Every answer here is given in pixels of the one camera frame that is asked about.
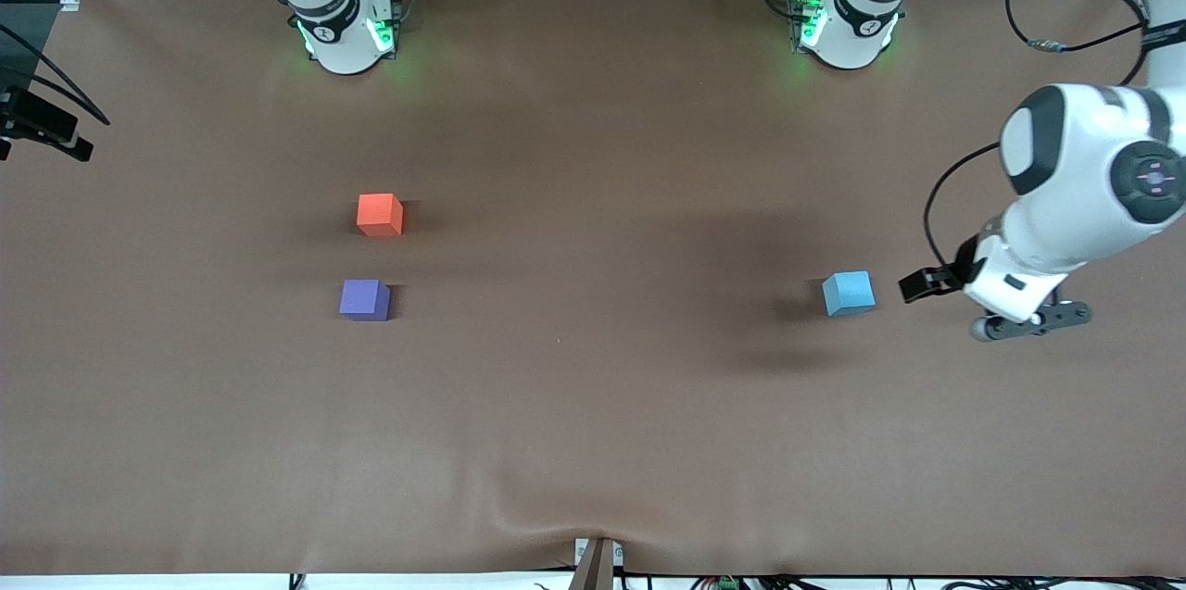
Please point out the blue foam block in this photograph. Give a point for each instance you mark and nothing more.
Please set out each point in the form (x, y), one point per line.
(848, 292)

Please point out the brown camera mount post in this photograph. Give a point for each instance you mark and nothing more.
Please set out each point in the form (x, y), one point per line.
(596, 571)

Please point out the green plug connector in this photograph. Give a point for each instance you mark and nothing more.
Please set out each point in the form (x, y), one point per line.
(727, 583)

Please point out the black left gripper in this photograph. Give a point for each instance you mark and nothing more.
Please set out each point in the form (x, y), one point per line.
(964, 269)

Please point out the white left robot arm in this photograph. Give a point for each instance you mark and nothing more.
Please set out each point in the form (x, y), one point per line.
(1075, 164)

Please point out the orange foam block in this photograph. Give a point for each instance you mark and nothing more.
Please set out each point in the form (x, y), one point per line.
(380, 215)

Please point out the brown table mat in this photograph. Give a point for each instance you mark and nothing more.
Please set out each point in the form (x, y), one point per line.
(593, 386)

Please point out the purple foam block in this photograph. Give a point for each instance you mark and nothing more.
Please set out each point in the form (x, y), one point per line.
(363, 299)

